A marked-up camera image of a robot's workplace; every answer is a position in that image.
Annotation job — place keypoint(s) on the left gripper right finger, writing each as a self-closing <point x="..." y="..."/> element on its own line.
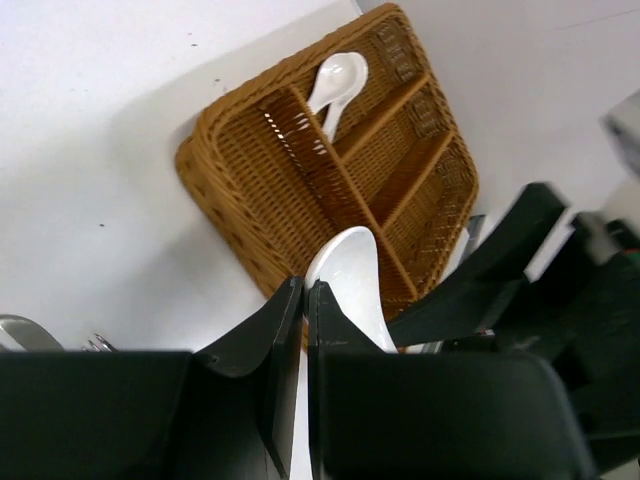
<point x="379" y="415"/>

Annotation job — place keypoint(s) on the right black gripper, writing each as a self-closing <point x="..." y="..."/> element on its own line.
<point x="581" y="319"/>

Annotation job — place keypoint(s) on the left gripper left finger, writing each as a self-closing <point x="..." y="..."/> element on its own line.
<point x="244" y="389"/>

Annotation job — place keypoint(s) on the white ceramic spoon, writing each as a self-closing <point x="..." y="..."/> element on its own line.
<point x="335" y="77"/>
<point x="349" y="264"/>
<point x="336" y="108"/>

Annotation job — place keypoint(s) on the steel fork right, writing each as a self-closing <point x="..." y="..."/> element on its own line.
<point x="97" y="343"/>

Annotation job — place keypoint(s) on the wicker cutlery tray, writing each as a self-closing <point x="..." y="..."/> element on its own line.
<point x="259" y="165"/>

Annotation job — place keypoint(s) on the silver knife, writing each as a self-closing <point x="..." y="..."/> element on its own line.
<point x="29" y="334"/>

